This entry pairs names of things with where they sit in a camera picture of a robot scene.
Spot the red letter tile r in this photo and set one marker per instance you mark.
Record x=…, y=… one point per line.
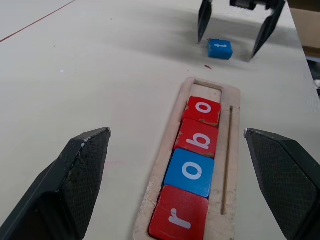
x=180, y=212

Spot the red letter tile b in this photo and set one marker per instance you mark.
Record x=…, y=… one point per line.
x=197, y=138

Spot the blue letter tile o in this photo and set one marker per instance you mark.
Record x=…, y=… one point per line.
x=190, y=172

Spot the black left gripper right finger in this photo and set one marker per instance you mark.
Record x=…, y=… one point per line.
x=287, y=180

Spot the blue letter tile t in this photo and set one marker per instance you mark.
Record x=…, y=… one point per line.
x=220, y=48

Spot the wooden letter tray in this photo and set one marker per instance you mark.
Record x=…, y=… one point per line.
x=225, y=175

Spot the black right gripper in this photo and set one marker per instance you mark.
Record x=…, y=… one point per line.
x=243, y=3

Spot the red letter tile o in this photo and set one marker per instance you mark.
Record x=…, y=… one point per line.
x=203, y=108

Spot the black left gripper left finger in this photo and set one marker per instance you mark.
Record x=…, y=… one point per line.
x=65, y=190

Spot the brown cardboard box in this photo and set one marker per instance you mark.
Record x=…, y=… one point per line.
x=308, y=30

